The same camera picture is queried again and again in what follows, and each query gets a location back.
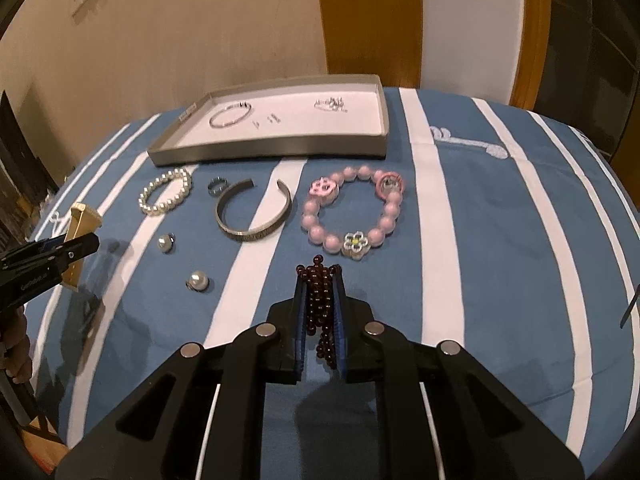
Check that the wooden door frame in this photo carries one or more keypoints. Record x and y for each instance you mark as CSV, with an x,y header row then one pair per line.
x,y
370,20

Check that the blue white striped blanket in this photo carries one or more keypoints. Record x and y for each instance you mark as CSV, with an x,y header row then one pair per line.
x,y
475,260

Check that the silver cuff bangle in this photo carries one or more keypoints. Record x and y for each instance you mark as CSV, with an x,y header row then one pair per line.
x,y
250,235

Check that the white door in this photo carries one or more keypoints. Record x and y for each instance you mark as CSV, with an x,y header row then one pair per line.
x,y
470,25

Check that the dark cabinet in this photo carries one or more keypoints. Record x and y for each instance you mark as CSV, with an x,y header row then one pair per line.
x,y
590,60

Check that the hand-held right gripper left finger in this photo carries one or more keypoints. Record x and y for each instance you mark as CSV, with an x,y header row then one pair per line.
x,y
300,321

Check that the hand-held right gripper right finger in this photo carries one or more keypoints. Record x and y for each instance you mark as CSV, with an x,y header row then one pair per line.
x,y
340,321

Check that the thin silver bangle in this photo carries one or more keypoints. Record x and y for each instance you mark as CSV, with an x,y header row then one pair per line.
x,y
244,105

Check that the person's left hand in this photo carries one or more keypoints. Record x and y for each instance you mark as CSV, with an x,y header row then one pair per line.
x,y
17,355

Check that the grey jewelry tray box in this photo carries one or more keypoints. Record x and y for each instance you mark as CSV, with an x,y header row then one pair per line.
x,y
300,125

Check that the silver jewelry cluster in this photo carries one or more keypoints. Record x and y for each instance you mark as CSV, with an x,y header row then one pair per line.
x,y
330,104

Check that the black thin stick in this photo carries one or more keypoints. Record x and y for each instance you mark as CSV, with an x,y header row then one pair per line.
x,y
629,310

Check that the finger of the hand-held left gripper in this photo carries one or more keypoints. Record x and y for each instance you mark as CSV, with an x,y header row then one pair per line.
x,y
55,252
35,284

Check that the pearl earring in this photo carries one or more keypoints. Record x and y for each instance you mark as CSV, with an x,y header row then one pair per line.
x,y
165,244
199,281

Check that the gold bangle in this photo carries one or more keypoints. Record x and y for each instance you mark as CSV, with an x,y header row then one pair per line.
x,y
80,217

